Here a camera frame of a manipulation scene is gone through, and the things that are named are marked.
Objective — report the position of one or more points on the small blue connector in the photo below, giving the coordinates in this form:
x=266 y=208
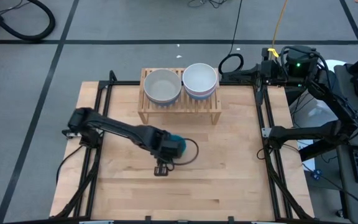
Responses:
x=316 y=174

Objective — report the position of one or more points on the white bowl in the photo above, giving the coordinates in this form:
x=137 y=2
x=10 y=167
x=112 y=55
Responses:
x=199 y=77

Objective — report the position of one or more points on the slatted bamboo shelf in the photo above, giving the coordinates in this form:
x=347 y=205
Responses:
x=179 y=112

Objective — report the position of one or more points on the beige bowl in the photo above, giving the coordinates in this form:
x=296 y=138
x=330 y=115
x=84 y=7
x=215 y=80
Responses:
x=162 y=85

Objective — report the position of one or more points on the black desk caster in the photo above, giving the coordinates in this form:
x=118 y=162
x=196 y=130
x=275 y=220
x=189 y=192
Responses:
x=340 y=213

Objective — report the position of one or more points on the teal bowl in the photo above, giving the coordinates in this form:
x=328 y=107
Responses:
x=179 y=144

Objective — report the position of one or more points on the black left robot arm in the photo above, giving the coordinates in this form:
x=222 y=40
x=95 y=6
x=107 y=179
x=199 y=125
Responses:
x=117 y=127

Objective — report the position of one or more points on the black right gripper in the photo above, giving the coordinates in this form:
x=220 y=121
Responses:
x=270 y=71

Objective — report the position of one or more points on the black aluminium table frame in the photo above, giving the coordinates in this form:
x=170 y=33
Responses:
x=123 y=83

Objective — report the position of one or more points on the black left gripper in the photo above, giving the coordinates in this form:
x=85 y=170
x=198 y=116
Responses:
x=166 y=147

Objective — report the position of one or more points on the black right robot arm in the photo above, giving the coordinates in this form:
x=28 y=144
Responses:
x=331 y=96

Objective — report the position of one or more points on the black desk crossbar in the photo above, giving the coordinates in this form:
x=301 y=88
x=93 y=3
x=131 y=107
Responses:
x=315 y=152

